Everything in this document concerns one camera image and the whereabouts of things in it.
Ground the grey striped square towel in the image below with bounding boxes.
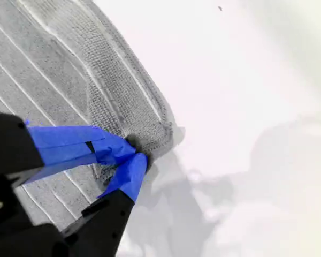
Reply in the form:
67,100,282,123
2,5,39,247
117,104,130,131
0,0,187,233

